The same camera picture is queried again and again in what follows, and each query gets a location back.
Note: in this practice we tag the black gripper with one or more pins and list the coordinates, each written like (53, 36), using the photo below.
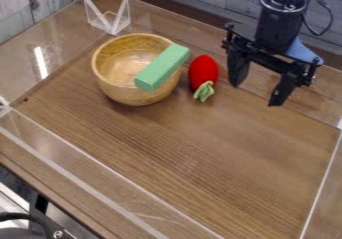
(274, 47)

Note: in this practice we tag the red toy strawberry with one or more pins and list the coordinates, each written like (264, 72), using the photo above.
(203, 73)

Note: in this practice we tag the clear acrylic stand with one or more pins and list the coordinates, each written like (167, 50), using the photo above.
(108, 21)

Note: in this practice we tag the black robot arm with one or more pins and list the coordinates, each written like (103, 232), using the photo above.
(275, 47)

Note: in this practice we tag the black metal clamp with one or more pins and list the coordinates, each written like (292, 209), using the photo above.
(42, 226)

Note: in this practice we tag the clear acrylic tray wall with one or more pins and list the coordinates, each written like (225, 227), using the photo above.
(111, 205)

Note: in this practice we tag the green rectangular block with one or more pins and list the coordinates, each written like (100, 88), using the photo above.
(161, 67)

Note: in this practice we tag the brown wooden bowl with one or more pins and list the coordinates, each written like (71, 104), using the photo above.
(116, 62)

